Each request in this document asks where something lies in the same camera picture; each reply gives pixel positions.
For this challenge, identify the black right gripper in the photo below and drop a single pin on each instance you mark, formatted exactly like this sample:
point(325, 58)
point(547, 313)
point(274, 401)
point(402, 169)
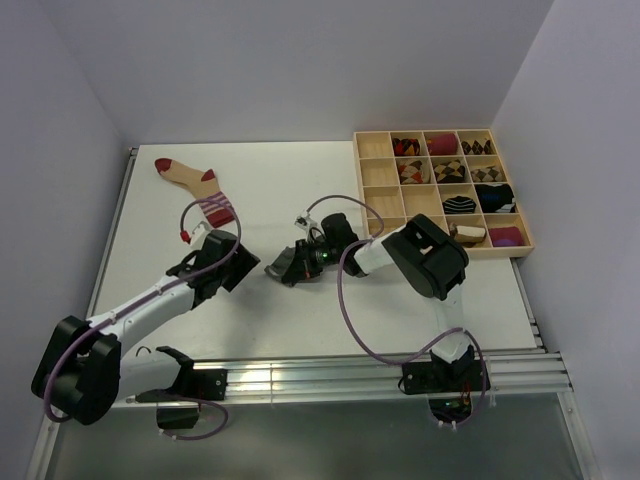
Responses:
point(302, 266)

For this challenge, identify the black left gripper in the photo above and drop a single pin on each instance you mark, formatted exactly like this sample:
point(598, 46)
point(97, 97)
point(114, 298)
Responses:
point(245, 261)

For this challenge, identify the tan orange argyle sock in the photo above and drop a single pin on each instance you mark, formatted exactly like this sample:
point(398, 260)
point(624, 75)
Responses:
point(413, 171)

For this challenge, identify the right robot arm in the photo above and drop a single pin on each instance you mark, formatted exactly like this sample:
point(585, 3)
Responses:
point(431, 261)

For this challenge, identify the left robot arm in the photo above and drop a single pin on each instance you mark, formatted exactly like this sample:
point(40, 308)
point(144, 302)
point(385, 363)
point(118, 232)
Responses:
point(82, 372)

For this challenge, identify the tan sock with purple stripes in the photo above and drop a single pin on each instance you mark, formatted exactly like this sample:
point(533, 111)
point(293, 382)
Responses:
point(201, 185)

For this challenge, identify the red orange argyle rolled sock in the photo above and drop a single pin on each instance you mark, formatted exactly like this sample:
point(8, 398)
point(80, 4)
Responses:
point(406, 146)

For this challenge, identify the black white striped rolled sock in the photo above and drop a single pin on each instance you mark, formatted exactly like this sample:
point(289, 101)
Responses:
point(459, 205)

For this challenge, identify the beige rolled sock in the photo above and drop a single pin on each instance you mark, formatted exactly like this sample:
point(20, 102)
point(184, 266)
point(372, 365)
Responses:
point(467, 234)

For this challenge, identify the brown tan argyle rolled sock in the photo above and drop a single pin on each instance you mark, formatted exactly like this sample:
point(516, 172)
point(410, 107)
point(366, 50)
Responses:
point(451, 172)

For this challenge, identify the wooden compartment tray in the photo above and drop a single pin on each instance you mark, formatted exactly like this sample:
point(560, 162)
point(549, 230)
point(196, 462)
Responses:
point(390, 204)

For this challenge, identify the crimson rolled sock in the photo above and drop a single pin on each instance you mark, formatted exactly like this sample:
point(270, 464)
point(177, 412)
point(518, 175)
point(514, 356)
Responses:
point(442, 145)

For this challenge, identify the black blue rolled sock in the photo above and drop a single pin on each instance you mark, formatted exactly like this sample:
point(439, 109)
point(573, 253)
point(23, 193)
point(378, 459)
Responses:
point(496, 198)

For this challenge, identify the grey brown argyle rolled sock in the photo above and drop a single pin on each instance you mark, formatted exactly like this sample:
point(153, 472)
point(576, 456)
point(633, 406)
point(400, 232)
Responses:
point(488, 174)

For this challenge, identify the brown white argyle rolled sock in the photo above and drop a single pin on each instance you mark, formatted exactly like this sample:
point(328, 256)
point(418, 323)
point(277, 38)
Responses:
point(477, 147)

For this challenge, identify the magenta purple rolled sock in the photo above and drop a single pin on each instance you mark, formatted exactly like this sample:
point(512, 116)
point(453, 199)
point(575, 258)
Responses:
point(506, 237)

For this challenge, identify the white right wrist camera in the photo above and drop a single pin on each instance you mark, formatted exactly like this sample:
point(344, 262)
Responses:
point(309, 226)

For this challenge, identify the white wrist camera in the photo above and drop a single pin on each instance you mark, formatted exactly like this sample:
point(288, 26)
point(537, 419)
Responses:
point(196, 238)
point(309, 226)

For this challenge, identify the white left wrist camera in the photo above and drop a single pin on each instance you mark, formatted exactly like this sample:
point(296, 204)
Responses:
point(196, 238)

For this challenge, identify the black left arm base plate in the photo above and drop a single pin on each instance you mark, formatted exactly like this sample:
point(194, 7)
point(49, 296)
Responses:
point(205, 388)

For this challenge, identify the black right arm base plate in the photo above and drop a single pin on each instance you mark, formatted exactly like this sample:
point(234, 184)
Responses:
point(449, 389)

